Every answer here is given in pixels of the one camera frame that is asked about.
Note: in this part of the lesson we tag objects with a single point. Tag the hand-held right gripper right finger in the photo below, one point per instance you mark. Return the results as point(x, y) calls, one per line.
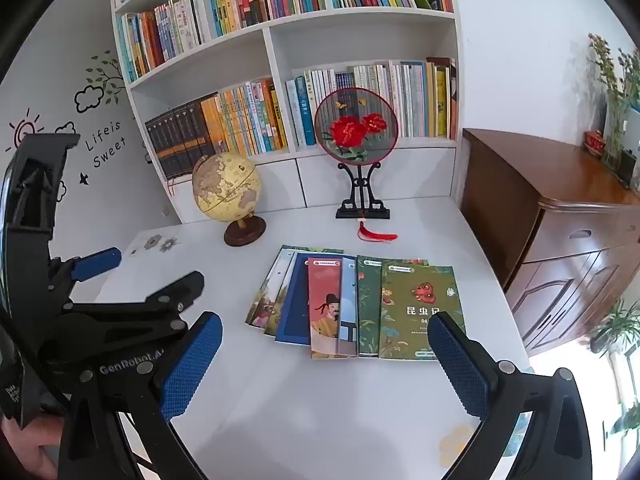
point(457, 360)

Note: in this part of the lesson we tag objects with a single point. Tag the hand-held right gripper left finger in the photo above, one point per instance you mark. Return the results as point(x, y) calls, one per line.
point(192, 365)

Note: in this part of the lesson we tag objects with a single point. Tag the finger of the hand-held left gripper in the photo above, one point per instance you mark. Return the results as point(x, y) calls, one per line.
point(165, 292)
point(100, 261)

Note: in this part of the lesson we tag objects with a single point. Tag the green book with red bug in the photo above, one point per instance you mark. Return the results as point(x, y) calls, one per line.
point(410, 320)

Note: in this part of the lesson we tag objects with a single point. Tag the green book with brown beetle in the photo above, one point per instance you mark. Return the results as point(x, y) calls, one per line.
point(369, 310)

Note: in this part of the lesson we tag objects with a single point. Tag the blue book with eagle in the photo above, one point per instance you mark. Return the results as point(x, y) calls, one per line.
point(295, 300)

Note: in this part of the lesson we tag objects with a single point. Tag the light blue poetry book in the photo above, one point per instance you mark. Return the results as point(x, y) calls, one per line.
point(348, 290)

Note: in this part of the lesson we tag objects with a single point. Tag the red book with hatted man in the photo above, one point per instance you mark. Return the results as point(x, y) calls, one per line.
point(322, 290)

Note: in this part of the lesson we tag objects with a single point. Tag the green book with yellow flowers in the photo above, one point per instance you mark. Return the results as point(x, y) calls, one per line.
point(312, 249)

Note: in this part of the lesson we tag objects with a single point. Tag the person's left hand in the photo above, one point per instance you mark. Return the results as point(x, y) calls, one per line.
point(30, 442)

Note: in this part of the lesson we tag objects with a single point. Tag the yellow desk globe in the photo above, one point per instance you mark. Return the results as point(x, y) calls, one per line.
point(225, 185)

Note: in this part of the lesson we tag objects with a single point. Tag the red tassel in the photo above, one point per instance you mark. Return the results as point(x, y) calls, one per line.
point(375, 236)

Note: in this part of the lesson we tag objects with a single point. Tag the brown wooden cabinet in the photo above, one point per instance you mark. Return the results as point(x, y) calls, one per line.
point(550, 240)

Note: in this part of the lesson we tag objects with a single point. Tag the green potted plant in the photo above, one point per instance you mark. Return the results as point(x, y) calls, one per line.
point(617, 327)

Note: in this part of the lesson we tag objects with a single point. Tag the white bookshelf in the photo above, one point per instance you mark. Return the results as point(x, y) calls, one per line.
point(400, 175)

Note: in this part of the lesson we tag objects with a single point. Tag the round embroidered flower fan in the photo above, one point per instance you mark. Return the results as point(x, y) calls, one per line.
point(355, 130)

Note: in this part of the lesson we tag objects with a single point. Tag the black lettering wall decal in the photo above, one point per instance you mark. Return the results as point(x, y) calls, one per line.
point(97, 161)

